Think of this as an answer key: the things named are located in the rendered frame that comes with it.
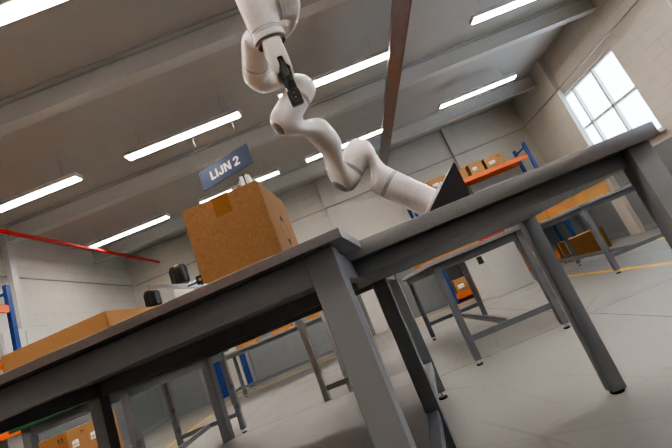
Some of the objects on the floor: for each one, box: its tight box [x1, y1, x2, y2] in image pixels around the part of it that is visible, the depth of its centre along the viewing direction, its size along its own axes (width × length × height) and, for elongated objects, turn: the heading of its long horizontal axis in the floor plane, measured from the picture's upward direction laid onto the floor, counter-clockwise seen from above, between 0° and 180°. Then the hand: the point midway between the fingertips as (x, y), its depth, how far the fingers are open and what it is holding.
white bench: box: [8, 349, 247, 448], centre depth 334 cm, size 190×75×80 cm, turn 123°
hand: (295, 97), depth 109 cm, fingers closed
